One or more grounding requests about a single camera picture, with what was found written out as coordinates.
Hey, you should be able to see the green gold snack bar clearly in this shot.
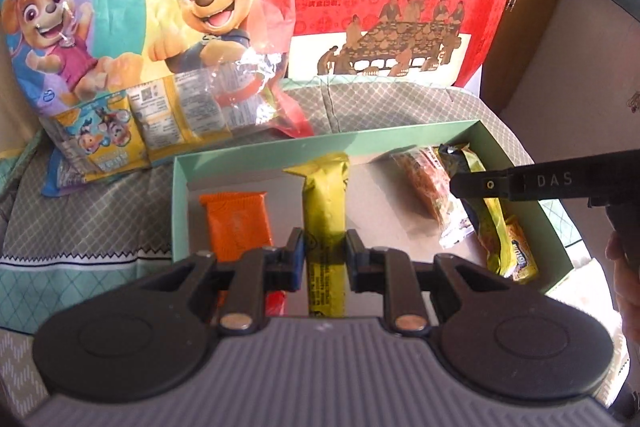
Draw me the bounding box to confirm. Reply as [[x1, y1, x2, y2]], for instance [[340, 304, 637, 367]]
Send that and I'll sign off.
[[437, 144, 516, 277]]

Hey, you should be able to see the red crinkled snack packet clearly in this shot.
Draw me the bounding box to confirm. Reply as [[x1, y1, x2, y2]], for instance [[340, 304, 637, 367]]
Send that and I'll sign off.
[[265, 291, 288, 317]]

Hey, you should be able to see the orange snack packet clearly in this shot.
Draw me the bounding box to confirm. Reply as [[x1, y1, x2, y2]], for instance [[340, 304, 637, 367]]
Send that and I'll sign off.
[[198, 192, 273, 262]]

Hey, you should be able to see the clear brown pastry bar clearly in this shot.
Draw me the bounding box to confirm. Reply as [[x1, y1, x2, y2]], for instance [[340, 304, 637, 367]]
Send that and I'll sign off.
[[392, 146, 474, 248]]

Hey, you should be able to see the yellow long snack bar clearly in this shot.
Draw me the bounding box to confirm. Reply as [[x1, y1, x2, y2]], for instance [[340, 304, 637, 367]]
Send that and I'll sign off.
[[284, 152, 350, 319]]

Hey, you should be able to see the person's right hand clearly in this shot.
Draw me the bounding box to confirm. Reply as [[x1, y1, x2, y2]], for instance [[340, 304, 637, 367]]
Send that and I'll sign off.
[[605, 232, 640, 345]]

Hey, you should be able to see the mint green cardboard box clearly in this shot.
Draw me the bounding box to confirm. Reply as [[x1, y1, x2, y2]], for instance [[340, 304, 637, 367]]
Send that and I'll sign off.
[[170, 119, 576, 308]]

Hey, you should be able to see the dark wooden cabinet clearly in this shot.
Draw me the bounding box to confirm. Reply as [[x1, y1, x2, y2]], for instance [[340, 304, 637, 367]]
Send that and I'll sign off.
[[480, 0, 559, 114]]

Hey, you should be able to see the patterned beige teal bedsheet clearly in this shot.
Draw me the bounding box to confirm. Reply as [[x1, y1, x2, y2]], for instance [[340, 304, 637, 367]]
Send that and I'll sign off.
[[0, 78, 632, 417]]

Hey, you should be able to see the cartoon puppy snack gift bag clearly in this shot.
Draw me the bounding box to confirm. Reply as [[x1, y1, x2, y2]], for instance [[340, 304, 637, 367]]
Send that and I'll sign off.
[[1, 0, 312, 197]]

